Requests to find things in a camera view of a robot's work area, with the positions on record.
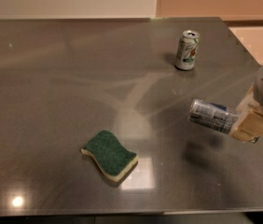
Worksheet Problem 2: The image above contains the silver blue Red Bull can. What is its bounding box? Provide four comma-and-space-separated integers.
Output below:
188, 99, 238, 133

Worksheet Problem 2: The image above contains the white green soda can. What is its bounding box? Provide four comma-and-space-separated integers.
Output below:
175, 30, 200, 71

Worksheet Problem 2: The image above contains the green yellow sponge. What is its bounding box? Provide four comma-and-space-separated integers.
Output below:
81, 130, 138, 183

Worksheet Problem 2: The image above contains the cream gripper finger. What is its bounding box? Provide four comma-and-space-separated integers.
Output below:
229, 105, 263, 142
236, 86, 255, 114

